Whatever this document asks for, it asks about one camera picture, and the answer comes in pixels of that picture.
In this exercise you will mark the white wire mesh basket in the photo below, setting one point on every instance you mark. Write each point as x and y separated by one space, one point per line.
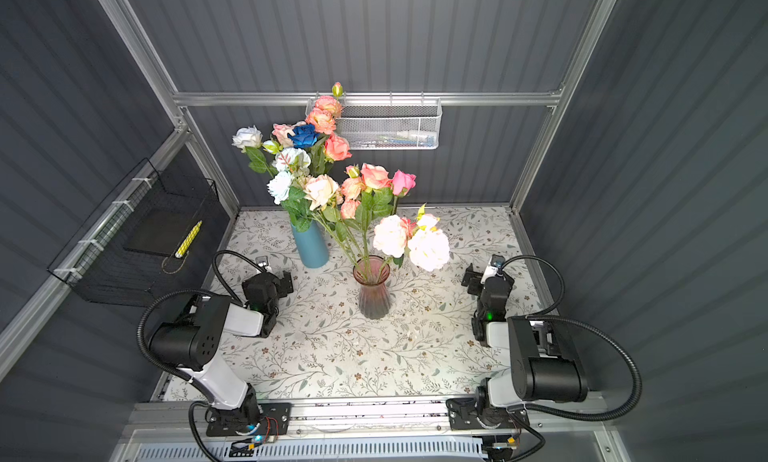
385 115

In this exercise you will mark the peach peony stem with bud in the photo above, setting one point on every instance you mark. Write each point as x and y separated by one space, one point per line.
326 110

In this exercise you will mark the small pink rosebud stem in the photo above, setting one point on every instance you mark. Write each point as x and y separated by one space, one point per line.
401 184

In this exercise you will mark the pale pink rose stem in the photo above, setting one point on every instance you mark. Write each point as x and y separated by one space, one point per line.
283 134

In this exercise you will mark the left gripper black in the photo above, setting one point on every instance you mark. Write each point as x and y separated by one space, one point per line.
282 286

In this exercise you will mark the coral pink rose stem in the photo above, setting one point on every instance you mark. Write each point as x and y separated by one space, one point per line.
376 201

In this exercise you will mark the black wire basket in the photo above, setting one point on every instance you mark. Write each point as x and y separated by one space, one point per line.
96 267

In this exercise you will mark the blue and white rose stem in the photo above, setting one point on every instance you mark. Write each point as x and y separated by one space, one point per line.
297 158

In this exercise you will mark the teal ceramic vase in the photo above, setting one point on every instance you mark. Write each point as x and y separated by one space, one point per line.
311 246

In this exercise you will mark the pink glass vase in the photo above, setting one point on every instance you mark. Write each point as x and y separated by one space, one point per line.
372 274

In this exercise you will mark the cream peony stem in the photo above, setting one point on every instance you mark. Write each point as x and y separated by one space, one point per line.
286 189

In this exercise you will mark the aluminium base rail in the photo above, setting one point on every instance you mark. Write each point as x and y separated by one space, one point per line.
332 418

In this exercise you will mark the light pink peony stem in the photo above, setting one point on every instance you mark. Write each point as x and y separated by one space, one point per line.
422 241

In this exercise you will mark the floral table mat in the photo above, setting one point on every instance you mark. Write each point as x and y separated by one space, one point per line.
324 347

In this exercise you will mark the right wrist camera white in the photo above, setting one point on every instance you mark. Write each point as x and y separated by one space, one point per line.
493 267

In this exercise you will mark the items in white basket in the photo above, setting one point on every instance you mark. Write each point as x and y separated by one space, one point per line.
409 139

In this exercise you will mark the cream white rose stem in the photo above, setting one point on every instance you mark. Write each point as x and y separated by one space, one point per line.
261 154

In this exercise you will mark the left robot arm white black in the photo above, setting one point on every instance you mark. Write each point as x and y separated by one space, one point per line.
189 345

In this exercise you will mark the yellow pen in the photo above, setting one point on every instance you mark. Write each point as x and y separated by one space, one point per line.
185 245

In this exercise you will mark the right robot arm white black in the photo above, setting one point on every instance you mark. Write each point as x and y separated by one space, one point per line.
540 361

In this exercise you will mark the pale cream rose stem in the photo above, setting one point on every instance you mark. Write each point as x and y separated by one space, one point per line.
335 214

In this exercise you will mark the pink peony stem with bud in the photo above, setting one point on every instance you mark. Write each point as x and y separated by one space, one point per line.
352 189

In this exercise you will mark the black pad in basket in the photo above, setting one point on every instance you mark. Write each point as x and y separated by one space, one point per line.
159 233

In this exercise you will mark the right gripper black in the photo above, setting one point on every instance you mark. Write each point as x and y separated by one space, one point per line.
473 278

